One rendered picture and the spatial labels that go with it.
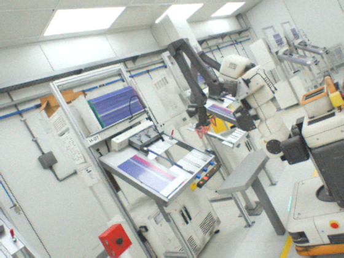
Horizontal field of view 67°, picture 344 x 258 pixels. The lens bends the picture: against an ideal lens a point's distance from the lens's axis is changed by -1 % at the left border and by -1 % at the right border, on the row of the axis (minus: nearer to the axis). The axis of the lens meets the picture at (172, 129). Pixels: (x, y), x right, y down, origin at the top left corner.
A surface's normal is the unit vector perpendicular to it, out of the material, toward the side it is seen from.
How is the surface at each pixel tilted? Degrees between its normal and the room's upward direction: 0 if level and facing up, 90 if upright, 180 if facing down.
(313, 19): 90
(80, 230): 90
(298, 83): 90
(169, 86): 90
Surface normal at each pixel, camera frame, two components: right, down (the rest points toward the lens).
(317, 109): -0.45, 0.35
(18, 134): 0.66, -0.31
